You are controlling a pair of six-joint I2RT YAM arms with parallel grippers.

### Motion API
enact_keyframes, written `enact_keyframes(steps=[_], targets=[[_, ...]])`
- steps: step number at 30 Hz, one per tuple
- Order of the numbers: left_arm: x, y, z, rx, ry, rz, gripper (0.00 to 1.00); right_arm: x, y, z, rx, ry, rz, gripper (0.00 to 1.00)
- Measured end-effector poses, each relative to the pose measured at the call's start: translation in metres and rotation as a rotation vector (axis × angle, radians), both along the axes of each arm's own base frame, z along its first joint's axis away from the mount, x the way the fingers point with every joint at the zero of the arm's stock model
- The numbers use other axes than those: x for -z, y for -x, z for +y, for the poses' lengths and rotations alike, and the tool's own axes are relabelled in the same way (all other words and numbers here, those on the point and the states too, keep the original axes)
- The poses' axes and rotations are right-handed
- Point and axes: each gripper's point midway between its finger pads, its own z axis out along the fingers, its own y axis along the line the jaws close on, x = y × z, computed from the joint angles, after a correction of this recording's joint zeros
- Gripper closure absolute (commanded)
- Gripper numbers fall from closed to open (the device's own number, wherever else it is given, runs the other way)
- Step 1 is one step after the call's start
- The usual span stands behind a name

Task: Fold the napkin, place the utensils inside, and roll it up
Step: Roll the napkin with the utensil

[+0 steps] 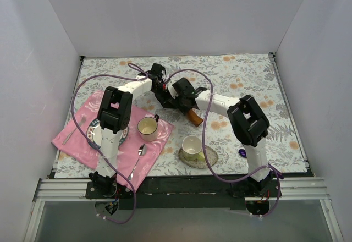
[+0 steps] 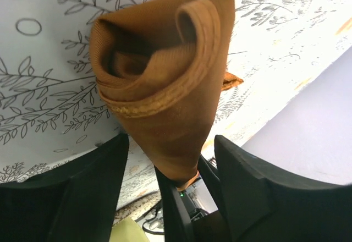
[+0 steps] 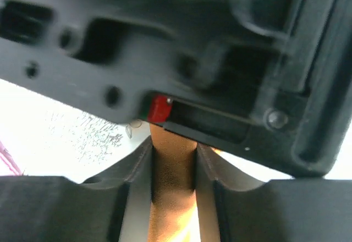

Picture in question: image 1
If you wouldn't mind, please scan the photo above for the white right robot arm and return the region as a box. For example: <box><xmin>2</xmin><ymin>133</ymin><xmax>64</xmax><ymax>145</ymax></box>
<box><xmin>163</xmin><ymin>78</ymin><xmax>273</xmax><ymax>197</ymax></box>

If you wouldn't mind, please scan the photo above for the aluminium frame rail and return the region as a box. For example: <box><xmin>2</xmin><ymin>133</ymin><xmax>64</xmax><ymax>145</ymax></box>
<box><xmin>24</xmin><ymin>174</ymin><xmax>343</xmax><ymax>241</ymax></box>

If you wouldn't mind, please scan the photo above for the silver fork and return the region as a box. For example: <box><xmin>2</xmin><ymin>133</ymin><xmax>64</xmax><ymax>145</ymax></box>
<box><xmin>62</xmin><ymin>115</ymin><xmax>86</xmax><ymax>145</ymax></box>

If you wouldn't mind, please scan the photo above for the floral patterned tablecloth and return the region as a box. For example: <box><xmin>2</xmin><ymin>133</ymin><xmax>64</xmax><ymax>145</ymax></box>
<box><xmin>54</xmin><ymin>53</ymin><xmax>309</xmax><ymax>179</ymax></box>

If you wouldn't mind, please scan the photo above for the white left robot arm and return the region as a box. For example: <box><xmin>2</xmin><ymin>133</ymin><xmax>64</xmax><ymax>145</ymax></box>
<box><xmin>89</xmin><ymin>63</ymin><xmax>171</xmax><ymax>198</ymax></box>

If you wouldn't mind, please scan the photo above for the pale green teacup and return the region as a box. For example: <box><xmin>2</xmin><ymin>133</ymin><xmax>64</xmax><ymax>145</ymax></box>
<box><xmin>181</xmin><ymin>135</ymin><xmax>205</xmax><ymax>161</ymax></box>

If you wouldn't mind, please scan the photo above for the silver spoon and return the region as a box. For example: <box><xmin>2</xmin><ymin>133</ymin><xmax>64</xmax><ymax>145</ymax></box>
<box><xmin>128</xmin><ymin>144</ymin><xmax>147</xmax><ymax>180</ymax></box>

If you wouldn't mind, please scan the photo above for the orange-brown cloth napkin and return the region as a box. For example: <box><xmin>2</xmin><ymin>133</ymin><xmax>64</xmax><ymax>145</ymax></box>
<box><xmin>186</xmin><ymin>109</ymin><xmax>204</xmax><ymax>127</ymax></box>

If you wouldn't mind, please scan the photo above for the purple spoon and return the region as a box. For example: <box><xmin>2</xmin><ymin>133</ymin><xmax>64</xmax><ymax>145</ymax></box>
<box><xmin>239</xmin><ymin>148</ymin><xmax>247</xmax><ymax>158</ymax></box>

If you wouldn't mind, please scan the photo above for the pink floral placemat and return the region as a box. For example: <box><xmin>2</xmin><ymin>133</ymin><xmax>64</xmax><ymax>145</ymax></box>
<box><xmin>52</xmin><ymin>91</ymin><xmax>173</xmax><ymax>189</ymax></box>

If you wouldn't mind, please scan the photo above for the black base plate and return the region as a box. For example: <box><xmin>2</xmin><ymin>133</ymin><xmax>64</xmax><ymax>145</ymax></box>
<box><xmin>85</xmin><ymin>176</ymin><xmax>281</xmax><ymax>210</ymax></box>

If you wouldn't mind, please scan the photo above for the woven round saucer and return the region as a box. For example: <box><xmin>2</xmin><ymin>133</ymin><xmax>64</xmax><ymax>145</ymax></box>
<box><xmin>178</xmin><ymin>145</ymin><xmax>218</xmax><ymax>169</ymax></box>

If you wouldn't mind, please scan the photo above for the cream mug black handle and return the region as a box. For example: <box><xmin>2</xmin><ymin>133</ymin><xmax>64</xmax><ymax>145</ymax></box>
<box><xmin>137</xmin><ymin>114</ymin><xmax>160</xmax><ymax>142</ymax></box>

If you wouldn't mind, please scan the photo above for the white plate green rim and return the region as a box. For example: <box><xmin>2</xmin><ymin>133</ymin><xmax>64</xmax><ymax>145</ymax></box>
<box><xmin>86</xmin><ymin>118</ymin><xmax>129</xmax><ymax>149</ymax></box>

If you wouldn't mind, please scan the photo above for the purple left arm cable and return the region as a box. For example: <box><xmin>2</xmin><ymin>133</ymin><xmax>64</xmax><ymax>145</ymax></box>
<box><xmin>71</xmin><ymin>62</ymin><xmax>151</xmax><ymax>224</ymax></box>

